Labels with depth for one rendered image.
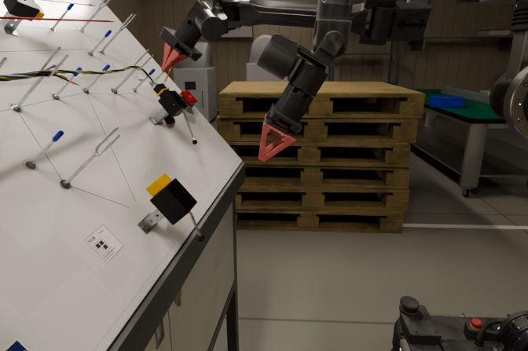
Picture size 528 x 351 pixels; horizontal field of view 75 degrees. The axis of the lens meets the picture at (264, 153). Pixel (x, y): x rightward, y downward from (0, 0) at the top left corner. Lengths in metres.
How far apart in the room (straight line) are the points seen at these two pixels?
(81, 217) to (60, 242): 0.06
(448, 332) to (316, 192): 1.24
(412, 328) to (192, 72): 5.22
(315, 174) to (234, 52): 4.86
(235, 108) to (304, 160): 0.58
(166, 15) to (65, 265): 6.86
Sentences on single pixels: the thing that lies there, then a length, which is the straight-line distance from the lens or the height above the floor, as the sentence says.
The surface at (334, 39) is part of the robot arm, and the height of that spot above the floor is 1.26.
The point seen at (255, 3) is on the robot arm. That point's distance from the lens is 0.92.
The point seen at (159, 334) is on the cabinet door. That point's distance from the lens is 0.81.
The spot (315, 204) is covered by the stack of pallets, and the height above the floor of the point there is 0.21.
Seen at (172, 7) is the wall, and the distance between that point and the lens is 7.27.
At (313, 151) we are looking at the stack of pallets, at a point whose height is 0.60.
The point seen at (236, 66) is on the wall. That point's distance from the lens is 6.99.
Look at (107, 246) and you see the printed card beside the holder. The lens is 0.63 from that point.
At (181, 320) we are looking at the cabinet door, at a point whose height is 0.65.
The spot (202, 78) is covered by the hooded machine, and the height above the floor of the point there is 0.80.
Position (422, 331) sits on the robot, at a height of 0.28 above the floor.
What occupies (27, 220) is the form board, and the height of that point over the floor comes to 1.02.
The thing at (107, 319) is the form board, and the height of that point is 0.89.
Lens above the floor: 1.24
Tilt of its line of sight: 16 degrees down
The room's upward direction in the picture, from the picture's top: straight up
